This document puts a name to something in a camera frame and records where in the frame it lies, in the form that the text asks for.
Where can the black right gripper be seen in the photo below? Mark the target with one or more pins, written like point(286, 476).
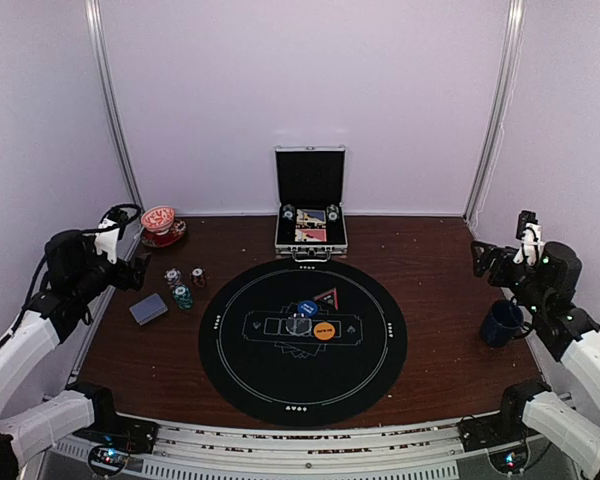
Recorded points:
point(491, 252)

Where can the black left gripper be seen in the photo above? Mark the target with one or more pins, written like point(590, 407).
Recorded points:
point(122, 280)

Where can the blue white 10 chip stack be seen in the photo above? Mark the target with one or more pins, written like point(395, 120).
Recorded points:
point(173, 278)

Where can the red black triangle marker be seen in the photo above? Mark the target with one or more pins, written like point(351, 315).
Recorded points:
point(328, 298)

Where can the clear round dealer button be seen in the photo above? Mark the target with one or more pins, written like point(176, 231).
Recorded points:
point(298, 325)

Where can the blue small blind button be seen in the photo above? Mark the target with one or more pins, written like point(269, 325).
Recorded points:
point(307, 308)

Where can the orange big blind button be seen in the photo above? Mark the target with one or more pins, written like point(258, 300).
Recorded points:
point(324, 331)

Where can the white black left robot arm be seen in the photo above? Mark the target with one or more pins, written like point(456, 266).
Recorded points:
point(76, 267)

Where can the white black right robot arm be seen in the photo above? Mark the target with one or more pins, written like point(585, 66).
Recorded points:
point(543, 281)

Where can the grey blue card deck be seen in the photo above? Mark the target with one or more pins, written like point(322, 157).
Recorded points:
point(148, 309)

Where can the red floral plate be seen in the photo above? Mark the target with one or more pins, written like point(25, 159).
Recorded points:
point(161, 240)

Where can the green blue chip stack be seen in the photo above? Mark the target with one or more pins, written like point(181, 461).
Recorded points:
point(183, 297)

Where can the dark blue mug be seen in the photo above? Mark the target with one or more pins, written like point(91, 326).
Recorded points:
point(501, 323)

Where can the red white patterned bowl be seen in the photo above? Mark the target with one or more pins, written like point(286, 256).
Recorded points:
point(158, 220)

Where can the orange black 100 chip stack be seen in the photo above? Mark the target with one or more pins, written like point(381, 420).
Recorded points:
point(198, 277)

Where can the left chip stack in case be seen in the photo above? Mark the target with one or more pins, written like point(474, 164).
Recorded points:
point(288, 212)

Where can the chip stack in case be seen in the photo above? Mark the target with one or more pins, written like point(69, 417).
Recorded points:
point(333, 213)
point(288, 212)

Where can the right chip stack in case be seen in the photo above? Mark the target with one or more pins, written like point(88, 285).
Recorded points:
point(333, 213)

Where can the red card box in case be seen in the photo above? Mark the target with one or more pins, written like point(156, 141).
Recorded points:
point(310, 235)

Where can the blue card box in case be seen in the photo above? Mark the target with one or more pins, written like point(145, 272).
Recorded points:
point(310, 218)

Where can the round black poker mat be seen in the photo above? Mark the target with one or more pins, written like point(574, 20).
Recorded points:
point(300, 381)

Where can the aluminium poker case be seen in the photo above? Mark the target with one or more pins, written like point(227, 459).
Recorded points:
point(310, 177)

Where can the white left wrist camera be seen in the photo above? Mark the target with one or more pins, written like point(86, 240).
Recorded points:
point(109, 231)

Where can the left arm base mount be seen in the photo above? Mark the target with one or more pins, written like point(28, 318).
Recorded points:
point(110, 428)

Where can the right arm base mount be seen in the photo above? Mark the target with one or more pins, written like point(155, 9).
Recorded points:
point(504, 426)

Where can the aluminium front rail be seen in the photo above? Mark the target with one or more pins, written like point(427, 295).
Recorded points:
point(429, 450)

